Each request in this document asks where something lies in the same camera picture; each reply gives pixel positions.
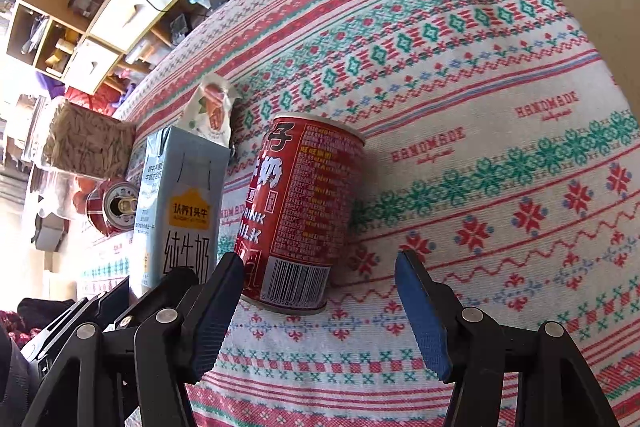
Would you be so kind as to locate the patterned woven tablecloth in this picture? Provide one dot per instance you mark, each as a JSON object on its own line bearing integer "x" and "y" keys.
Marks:
{"x": 450, "y": 107}

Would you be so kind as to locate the purple cloth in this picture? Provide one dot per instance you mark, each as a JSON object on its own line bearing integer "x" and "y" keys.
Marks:
{"x": 50, "y": 86}

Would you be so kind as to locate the white snack wrapper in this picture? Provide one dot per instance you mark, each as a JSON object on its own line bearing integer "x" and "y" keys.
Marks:
{"x": 210, "y": 107}

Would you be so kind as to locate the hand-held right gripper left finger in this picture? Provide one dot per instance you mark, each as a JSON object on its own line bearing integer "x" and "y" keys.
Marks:
{"x": 212, "y": 322}

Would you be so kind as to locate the wooden shelf unit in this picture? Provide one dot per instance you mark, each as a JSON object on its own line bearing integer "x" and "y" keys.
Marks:
{"x": 130, "y": 9}

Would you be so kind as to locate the glass jar of brown sticks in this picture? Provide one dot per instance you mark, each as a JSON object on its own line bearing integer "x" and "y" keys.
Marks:
{"x": 85, "y": 142}

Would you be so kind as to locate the light blue milk carton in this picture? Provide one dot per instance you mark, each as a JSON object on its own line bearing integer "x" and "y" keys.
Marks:
{"x": 180, "y": 207}

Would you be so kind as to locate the dark red drink can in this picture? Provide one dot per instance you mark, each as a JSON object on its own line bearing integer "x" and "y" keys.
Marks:
{"x": 305, "y": 207}

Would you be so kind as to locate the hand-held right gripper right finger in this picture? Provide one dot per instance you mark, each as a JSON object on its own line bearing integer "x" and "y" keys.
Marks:
{"x": 425, "y": 322}

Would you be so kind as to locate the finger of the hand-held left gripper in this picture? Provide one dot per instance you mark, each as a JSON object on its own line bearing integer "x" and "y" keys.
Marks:
{"x": 112, "y": 294}
{"x": 165, "y": 284}

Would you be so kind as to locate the red cloth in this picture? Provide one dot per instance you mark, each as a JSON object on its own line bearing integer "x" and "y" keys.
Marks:
{"x": 92, "y": 99}

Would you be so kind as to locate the red can with top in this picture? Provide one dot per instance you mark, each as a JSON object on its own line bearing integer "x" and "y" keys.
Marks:
{"x": 117, "y": 207}

